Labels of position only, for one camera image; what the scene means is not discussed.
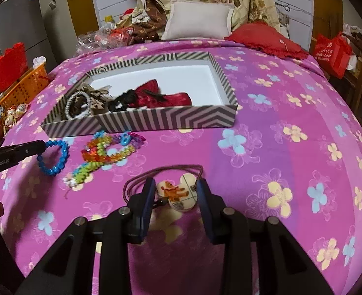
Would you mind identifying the leopard print bow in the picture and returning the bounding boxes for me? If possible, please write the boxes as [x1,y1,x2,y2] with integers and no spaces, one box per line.
[77,84,114,111]

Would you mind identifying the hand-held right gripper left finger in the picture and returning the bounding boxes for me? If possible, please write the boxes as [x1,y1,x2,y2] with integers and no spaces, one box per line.
[14,177,157,295]

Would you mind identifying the red shopping bag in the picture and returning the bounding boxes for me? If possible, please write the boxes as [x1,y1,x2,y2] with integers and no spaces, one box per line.
[314,31,353,79]

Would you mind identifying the grey refrigerator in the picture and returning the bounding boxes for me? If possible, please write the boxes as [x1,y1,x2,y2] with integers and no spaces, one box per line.
[0,0,62,65]

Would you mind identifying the wooden chair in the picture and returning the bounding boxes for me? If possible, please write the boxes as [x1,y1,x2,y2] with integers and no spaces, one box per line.
[341,21,362,130]

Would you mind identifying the brown patterned quilt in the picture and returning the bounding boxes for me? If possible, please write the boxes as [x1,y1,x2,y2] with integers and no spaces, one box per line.
[129,0,169,45]

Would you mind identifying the black scrunchie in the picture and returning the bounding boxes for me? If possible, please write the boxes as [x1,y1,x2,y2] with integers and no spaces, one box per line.
[108,89,139,113]

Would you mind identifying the brown cord pendant necklace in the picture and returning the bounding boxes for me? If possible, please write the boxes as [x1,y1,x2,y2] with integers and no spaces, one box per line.
[123,164,204,213]

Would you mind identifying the red ruffled pillow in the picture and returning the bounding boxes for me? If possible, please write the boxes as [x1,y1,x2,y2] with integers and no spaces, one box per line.
[224,21,310,59]

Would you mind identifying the orange bead bracelet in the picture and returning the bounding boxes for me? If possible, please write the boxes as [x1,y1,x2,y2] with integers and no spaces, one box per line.
[81,137,109,167]

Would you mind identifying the red satin bow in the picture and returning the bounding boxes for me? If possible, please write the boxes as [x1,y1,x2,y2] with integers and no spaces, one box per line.
[135,79,192,109]

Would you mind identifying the red cardboard box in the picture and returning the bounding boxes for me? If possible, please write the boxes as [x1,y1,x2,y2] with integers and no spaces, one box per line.
[0,43,28,93]

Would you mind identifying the green bead bracelet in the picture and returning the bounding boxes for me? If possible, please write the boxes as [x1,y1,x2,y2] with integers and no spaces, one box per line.
[63,162,96,189]

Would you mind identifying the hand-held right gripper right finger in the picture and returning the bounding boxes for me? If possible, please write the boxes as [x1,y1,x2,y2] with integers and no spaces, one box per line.
[196,178,335,295]

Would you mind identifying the yellow bead bracelet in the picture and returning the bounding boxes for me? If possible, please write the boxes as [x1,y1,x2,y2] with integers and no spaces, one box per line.
[104,145,137,164]

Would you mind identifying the orange plastic basket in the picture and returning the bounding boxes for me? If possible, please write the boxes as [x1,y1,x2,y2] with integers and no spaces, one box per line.
[0,64,49,109]

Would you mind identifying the grey white hair tie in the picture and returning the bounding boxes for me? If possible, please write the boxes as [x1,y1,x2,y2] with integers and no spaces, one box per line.
[65,90,92,120]

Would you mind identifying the blue bead bracelet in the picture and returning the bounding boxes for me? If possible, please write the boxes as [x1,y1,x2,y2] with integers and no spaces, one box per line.
[36,140,70,176]

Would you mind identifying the chevron striped cardboard box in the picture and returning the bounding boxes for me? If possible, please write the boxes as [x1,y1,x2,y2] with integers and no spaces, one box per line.
[41,52,239,138]

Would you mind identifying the pink plastic link chain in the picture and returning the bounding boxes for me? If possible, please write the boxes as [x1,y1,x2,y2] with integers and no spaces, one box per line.
[113,132,146,146]

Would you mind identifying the gold ornaments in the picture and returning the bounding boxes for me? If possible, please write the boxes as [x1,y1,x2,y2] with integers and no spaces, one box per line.
[1,104,26,126]

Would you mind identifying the beige pillow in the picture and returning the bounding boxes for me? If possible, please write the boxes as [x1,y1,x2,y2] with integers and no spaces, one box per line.
[160,0,235,41]

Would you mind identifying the clear plastic bags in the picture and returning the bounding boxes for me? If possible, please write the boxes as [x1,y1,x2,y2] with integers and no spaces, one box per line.
[77,26,132,56]

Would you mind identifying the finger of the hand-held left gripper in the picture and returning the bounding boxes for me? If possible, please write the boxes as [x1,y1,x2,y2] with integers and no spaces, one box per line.
[14,140,49,160]

